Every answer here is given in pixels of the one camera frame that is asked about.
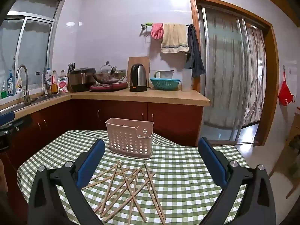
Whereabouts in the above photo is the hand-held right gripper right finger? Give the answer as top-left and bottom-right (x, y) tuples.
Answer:
(198, 137), (275, 225)

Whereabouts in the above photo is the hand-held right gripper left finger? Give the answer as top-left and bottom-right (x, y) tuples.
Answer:
(28, 139), (106, 225)

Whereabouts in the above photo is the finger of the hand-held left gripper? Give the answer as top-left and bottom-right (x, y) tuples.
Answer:
(0, 111), (15, 123)
(0, 117), (32, 135)

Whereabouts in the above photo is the pile of wooden chopsticks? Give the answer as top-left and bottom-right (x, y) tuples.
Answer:
(81, 160), (167, 223)

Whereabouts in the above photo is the pink perforated utensil basket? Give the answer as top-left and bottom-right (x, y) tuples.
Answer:
(105, 118), (154, 158)

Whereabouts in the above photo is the stainless steel sink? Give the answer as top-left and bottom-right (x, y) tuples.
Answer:
(0, 93), (69, 113)

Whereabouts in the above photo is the green checked tablecloth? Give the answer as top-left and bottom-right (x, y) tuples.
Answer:
(17, 130), (251, 225)

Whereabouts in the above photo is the blue dish soap bottle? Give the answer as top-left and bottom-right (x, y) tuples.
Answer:
(7, 70), (15, 96)

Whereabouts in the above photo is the white spray bottle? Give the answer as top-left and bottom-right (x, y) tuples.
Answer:
(15, 74), (24, 92)

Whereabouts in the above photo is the tall chrome faucet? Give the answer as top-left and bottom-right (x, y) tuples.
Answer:
(16, 64), (32, 105)

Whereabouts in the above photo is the orange oil bottle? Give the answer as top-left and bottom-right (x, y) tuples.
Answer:
(51, 70), (59, 94)

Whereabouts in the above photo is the small chrome faucet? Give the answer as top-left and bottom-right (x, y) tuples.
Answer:
(42, 67), (51, 93)

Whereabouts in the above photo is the steel rice cooker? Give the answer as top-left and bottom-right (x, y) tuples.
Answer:
(69, 68), (96, 92)

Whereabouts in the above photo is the beige kitchen countertop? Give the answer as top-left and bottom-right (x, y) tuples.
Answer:
(0, 88), (211, 120)

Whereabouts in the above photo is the aluminium sliding window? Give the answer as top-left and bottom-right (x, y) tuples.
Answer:
(0, 0), (67, 104)

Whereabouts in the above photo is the translucent plastic container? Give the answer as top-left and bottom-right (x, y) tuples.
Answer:
(182, 68), (193, 92)

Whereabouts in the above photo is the steel wok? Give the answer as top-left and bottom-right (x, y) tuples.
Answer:
(93, 73), (125, 84)

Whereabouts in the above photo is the teal plastic colander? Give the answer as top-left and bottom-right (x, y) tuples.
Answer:
(149, 78), (182, 91)

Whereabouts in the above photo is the wok lid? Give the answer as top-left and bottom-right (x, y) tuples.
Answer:
(101, 61), (113, 74)

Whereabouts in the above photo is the black steel electric kettle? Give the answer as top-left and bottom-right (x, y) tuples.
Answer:
(130, 64), (148, 92)

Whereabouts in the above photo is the sliding glass door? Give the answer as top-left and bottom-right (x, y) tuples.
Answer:
(198, 5), (268, 143)

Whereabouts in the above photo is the red bag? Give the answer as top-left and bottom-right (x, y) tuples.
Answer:
(278, 69), (296, 107)

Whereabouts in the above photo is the wooden cutting board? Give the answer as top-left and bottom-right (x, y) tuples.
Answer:
(128, 57), (151, 88)

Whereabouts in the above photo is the dark grey cloth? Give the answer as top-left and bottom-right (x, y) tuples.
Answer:
(185, 24), (206, 78)

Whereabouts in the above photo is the beige striped towel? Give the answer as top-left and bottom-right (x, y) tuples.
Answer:
(161, 23), (189, 54)

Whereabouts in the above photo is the pink rubber glove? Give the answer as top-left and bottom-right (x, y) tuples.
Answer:
(151, 23), (164, 39)

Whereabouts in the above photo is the white jug green handle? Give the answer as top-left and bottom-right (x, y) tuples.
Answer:
(154, 70), (174, 79)

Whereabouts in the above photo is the wooden door frame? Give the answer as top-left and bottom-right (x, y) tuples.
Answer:
(189, 0), (280, 147)

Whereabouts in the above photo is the metal towel rail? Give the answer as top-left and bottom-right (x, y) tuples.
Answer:
(141, 23), (193, 37)

